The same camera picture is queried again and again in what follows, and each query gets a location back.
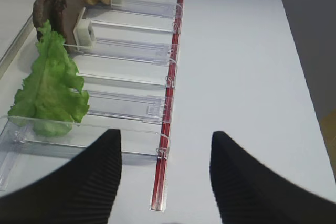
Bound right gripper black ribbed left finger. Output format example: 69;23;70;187
1;129;122;223

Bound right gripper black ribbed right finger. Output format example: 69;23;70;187
209;131;335;223

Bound green lettuce leaf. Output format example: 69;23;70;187
8;21;90;137

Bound brown meat patty rear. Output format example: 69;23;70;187
32;0;66;41

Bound brown meat patty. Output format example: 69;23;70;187
52;0;85;54
32;0;66;41

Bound brown meat patty front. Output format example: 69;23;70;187
52;0;85;54

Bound clear acrylic food rack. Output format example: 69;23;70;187
1;0;177;195

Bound red rack rail strip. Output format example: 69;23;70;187
151;0;184;212

